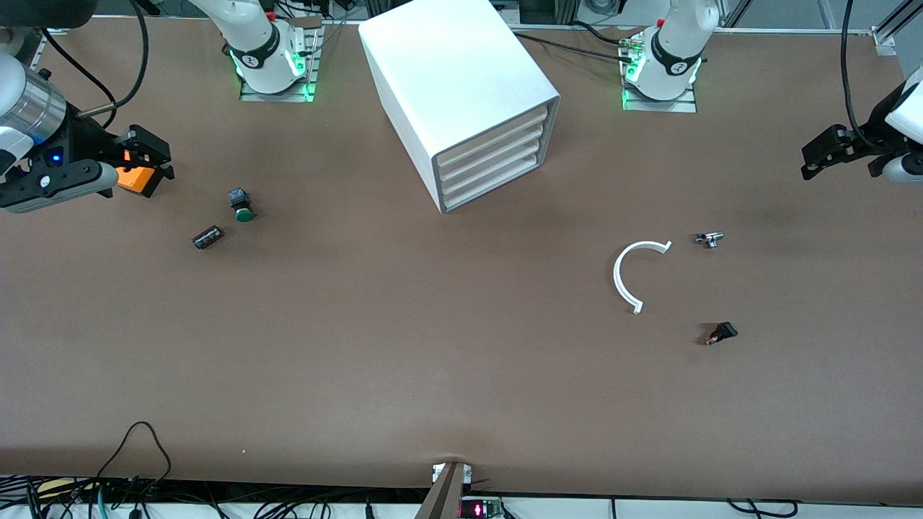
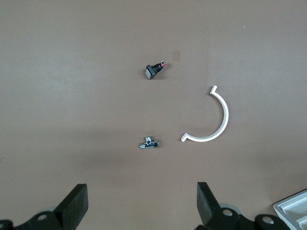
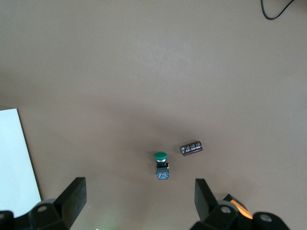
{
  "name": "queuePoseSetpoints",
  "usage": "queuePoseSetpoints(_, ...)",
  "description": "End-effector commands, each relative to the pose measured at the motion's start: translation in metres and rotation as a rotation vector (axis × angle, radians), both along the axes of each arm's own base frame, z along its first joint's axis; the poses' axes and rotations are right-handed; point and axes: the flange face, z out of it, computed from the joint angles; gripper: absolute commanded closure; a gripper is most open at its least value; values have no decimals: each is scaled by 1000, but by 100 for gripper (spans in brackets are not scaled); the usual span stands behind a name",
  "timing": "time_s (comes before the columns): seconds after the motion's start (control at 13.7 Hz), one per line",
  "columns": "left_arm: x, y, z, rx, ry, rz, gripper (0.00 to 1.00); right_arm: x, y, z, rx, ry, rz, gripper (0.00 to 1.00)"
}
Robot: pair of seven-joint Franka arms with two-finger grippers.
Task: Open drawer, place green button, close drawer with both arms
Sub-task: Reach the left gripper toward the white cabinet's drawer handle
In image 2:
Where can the white drawer cabinet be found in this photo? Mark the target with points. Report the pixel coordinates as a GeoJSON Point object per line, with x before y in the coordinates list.
{"type": "Point", "coordinates": [287, 206]}

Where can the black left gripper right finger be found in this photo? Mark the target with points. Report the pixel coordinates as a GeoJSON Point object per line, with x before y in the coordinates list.
{"type": "Point", "coordinates": [206, 203]}

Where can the chrome tee pipe fitting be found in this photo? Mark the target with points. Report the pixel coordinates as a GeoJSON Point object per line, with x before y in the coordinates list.
{"type": "Point", "coordinates": [149, 143]}

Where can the black push button switch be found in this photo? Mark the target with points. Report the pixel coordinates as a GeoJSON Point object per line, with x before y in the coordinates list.
{"type": "Point", "coordinates": [151, 72]}

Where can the white half-round pipe clamp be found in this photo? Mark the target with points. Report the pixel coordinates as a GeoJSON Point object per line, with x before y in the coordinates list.
{"type": "Point", "coordinates": [225, 115]}

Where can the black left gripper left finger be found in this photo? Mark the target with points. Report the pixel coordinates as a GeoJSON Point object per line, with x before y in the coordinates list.
{"type": "Point", "coordinates": [72, 206]}

